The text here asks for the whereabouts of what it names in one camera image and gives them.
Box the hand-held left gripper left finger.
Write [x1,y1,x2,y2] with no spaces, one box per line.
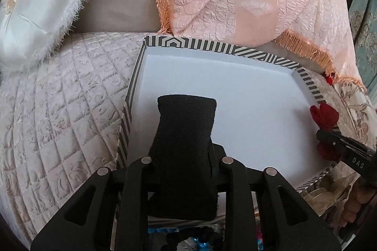
[31,157,154,251]

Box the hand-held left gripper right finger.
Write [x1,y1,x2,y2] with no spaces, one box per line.
[210,145,343,251]

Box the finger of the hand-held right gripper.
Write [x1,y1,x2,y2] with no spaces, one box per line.
[316,129,363,156]

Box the red fabric bow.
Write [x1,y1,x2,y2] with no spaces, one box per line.
[309,102,343,161]

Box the black cloth headband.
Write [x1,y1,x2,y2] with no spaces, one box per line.
[148,95,220,221]

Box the striped cardboard box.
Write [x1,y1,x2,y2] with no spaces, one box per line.
[116,36,343,228]

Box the person's right hand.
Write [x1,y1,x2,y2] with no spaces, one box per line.
[344,180,375,235]

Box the quilted beige bed cover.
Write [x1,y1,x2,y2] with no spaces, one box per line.
[0,32,148,243]

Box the teal floral curtain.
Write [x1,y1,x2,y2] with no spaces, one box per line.
[348,0,377,63]

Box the white round satin pillow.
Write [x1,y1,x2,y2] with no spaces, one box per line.
[0,0,97,69]

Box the blue bead bracelet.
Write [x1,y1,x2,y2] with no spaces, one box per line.
[149,227,214,251]

